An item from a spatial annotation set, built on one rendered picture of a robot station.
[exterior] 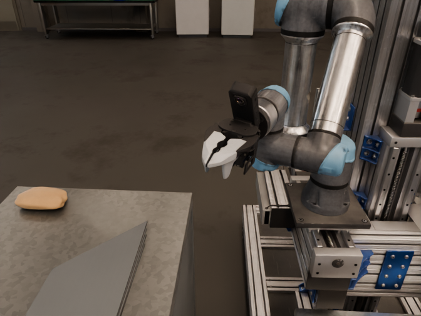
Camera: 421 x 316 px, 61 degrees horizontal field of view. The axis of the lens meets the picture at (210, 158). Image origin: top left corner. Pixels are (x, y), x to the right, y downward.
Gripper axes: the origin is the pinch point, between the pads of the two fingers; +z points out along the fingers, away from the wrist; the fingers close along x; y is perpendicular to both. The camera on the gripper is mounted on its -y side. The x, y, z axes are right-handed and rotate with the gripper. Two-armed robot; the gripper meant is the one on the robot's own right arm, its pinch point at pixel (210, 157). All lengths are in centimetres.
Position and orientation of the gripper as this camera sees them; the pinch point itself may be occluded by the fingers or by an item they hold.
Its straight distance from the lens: 56.9
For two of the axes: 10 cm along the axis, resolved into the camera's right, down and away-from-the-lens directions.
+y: -0.9, 8.3, 5.4
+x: -8.9, -3.1, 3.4
